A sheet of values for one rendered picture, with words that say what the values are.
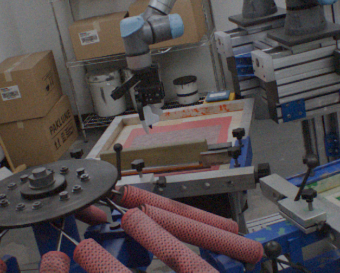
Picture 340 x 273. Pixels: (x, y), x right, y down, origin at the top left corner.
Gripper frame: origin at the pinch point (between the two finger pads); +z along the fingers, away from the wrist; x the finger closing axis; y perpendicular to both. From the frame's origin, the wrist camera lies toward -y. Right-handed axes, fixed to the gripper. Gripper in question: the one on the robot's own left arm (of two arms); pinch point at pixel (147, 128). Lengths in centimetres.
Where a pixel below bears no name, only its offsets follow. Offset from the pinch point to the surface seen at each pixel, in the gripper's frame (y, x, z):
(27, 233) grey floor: -135, 158, 113
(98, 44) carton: -114, 322, 32
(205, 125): 10.9, 44.1, 16.7
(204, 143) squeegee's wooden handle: 17.6, -1.5, 7.2
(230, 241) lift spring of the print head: 33, -75, 2
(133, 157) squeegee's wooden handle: -6.3, -1.3, 9.0
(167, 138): -2.8, 34.8, 16.8
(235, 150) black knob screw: 28.7, -12.6, 6.3
